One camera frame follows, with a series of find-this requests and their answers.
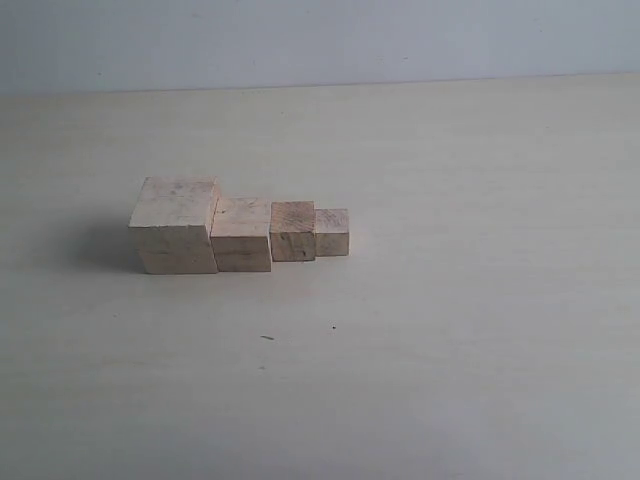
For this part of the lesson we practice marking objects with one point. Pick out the smallest wooden cube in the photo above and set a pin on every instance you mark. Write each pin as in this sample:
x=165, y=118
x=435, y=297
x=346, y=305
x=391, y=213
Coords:
x=332, y=232

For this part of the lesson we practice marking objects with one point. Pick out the third largest wooden cube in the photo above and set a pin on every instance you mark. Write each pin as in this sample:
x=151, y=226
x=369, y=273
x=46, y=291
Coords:
x=292, y=231

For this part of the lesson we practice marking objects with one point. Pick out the second largest wooden cube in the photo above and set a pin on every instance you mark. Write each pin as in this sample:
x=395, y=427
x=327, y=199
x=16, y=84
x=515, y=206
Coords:
x=240, y=235

